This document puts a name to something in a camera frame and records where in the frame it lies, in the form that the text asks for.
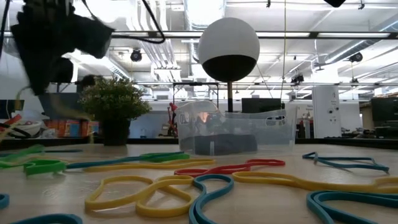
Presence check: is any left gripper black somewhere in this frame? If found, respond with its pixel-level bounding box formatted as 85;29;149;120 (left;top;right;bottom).
11;0;114;96

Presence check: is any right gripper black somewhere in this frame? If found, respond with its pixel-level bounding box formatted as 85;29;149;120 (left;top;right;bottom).
323;0;346;8

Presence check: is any green rubber band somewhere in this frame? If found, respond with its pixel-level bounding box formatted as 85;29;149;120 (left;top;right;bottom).
23;159;67;176
0;144;44;163
139;152;191;163

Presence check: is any thin blue rubber band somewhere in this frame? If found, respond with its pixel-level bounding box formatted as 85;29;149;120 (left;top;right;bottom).
302;151;391;174

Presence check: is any twisted yellow rubber band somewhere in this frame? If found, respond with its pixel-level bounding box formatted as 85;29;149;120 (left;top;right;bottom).
84;174;195;218

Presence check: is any long yellow rubber band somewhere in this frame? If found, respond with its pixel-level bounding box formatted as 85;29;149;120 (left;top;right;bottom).
231;170;398;194
82;158;216;173

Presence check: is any red rubber band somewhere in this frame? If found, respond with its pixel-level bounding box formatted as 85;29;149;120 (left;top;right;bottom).
173;158;286;178

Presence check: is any clear plastic bin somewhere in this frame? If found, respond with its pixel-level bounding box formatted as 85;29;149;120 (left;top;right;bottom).
175;99;299;157

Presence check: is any dark open laptop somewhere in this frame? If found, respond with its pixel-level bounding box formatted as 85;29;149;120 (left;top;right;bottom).
39;92;82;121

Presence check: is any clear plastic bag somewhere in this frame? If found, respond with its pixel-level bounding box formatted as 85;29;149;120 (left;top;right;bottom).
12;108;43;123

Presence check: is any dark computer monitor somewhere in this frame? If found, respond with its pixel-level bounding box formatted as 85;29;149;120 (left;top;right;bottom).
0;99;25;119

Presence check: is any orange cardboard box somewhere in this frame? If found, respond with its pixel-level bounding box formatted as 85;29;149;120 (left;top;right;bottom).
45;119;81;138
80;120;100;138

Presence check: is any white bowl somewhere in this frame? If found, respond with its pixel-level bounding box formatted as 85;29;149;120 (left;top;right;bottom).
0;119;43;139

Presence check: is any potted green plant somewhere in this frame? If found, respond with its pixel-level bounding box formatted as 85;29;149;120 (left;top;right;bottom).
77;76;152;146

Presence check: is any white pillar with sockets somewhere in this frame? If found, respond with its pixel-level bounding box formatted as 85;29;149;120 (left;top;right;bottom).
312;85;341;139

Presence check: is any white globe table lamp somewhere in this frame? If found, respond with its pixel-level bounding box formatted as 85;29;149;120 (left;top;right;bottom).
192;17;261;156

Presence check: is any black equipment rack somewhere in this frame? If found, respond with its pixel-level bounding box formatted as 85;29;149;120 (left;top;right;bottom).
371;97;398;139

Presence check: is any black wide monitor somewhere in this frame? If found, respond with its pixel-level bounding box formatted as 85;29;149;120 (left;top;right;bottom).
241;98;282;113

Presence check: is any red and black stand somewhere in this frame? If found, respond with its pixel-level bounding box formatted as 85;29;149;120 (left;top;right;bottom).
167;101;178;138

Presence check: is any red-handled tool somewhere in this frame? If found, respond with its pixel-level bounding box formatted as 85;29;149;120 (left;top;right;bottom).
0;114;23;127

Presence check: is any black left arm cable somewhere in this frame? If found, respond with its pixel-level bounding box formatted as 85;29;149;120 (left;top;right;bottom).
0;0;10;58

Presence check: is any black left wrist camera cable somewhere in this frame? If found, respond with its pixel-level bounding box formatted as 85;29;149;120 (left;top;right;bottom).
81;0;165;44

